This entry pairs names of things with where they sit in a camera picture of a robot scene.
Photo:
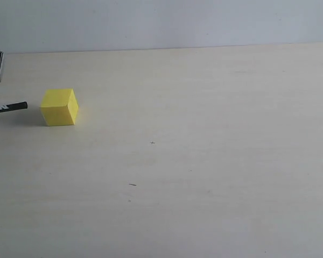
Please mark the black and white marker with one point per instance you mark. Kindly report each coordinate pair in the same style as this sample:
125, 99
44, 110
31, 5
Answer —
13, 107

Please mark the yellow foam cube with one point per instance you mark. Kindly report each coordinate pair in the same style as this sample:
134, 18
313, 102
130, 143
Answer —
59, 107

